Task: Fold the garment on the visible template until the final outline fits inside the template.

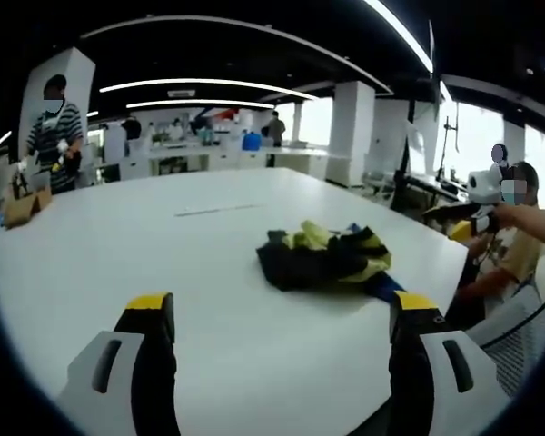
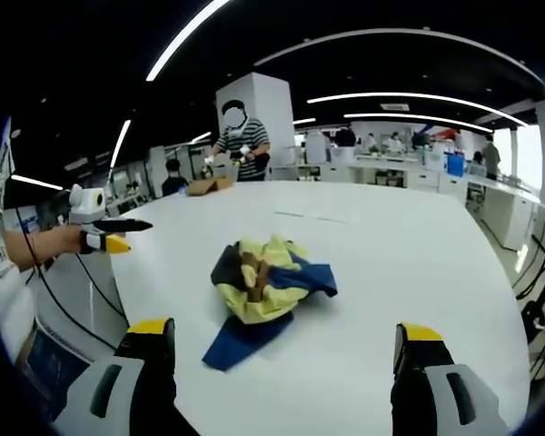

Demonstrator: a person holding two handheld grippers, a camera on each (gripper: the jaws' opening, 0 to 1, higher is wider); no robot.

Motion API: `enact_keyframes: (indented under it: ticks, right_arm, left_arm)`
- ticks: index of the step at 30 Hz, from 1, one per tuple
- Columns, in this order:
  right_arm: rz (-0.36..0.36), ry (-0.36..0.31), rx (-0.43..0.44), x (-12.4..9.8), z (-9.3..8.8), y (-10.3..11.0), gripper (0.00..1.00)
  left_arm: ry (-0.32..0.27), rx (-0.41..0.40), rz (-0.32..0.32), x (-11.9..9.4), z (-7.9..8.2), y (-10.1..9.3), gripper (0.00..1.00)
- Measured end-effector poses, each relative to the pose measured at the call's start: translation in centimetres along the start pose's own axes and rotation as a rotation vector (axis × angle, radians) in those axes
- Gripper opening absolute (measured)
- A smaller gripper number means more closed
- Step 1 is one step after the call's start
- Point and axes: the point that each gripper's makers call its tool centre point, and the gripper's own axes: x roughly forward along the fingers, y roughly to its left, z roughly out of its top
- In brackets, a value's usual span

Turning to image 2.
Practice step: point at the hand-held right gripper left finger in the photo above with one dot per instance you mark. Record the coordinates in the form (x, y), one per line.
(118, 390)

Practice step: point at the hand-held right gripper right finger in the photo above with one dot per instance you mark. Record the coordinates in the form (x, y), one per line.
(440, 390)

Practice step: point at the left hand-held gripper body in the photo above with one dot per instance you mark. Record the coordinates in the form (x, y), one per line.
(85, 204)

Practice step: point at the yellow blue brown garment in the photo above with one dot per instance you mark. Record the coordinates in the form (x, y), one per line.
(265, 284)

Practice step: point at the long ceiling light strip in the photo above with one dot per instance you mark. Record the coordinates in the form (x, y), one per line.
(181, 38)
(418, 117)
(413, 96)
(120, 143)
(36, 182)

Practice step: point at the brown cloth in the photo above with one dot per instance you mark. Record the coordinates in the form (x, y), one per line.
(209, 185)

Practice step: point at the white square pillar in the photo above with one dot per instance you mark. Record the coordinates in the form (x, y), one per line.
(272, 109)

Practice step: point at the white lab counter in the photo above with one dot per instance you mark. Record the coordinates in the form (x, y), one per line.
(495, 200)

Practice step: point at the blue box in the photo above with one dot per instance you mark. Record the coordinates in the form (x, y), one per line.
(454, 164)

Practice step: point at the ceiling air vent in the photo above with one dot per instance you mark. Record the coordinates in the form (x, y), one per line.
(395, 107)

